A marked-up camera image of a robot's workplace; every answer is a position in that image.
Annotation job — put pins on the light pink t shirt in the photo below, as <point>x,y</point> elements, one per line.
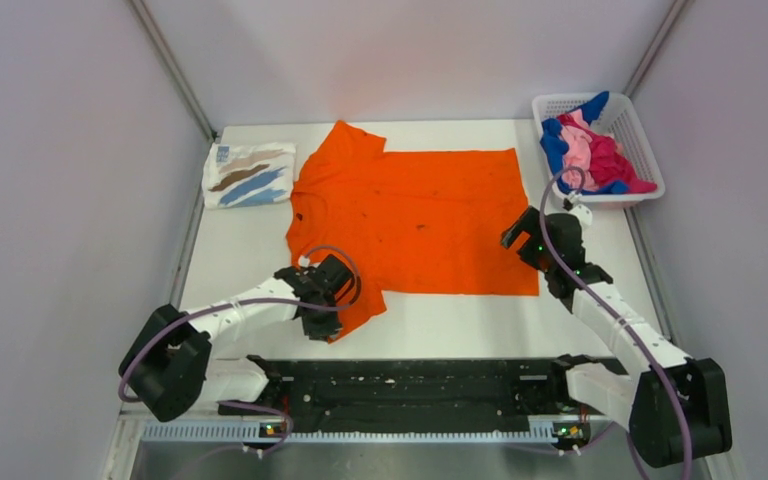
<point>578,159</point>

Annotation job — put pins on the magenta t shirt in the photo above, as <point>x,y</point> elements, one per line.
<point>615,173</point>

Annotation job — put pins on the white plastic laundry basket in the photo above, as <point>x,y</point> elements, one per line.
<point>620,120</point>

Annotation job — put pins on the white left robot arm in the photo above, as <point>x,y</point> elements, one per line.
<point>186,358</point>

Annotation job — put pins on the corner aluminium post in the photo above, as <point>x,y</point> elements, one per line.
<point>672,18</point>
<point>175,74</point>

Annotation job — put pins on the left corner aluminium post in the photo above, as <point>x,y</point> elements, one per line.
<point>175,74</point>

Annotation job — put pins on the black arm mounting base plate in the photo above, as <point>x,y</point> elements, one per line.
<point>451,396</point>

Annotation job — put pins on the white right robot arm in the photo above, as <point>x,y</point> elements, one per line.
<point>672,406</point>

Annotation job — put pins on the aluminium frame rail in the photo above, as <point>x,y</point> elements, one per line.
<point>565,435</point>

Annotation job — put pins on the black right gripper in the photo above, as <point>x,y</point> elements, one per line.
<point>529,222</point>

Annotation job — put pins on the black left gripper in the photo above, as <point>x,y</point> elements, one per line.
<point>319,331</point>

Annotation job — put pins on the orange t shirt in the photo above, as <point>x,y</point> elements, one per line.
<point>415,222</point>

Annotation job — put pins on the right corner aluminium post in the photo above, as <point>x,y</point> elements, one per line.
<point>672,18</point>

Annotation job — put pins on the blue t shirt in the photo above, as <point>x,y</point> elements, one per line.
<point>550,108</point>

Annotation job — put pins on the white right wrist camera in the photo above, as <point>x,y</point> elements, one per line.
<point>573,205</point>

